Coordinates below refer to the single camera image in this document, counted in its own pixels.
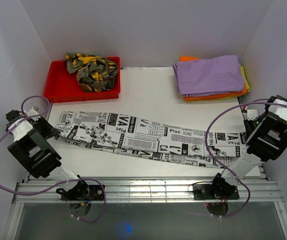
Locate red plastic bin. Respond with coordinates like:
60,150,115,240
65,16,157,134
43,60,121,103

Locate folded yellow trousers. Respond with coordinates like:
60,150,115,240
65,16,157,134
240,65,251,93

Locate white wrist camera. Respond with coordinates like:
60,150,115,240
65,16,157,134
241,108,258,121
25,106,40,118

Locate aluminium mounting rail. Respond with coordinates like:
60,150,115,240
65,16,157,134
12,180,284,204

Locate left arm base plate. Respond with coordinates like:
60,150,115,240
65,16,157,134
55,184,105,201

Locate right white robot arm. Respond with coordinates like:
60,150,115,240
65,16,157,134
209,95,287,199

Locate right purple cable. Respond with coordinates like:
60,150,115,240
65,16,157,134
204,98,287,218

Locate folded purple trousers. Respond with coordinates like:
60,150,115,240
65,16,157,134
172,54,246,97

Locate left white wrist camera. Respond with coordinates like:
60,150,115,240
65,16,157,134
25,106,40,118

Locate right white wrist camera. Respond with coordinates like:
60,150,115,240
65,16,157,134
241,108,258,121

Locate camouflage trousers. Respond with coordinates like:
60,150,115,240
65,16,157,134
65,53,119,93

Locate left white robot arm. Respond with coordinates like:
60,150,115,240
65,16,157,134
5,107,90,201

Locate folded orange trousers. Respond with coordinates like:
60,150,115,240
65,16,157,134
178,55,249,103

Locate newspaper print trousers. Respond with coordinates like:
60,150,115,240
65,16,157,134
55,111,247,168

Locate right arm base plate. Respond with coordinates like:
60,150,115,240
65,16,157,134
192,183,240,200

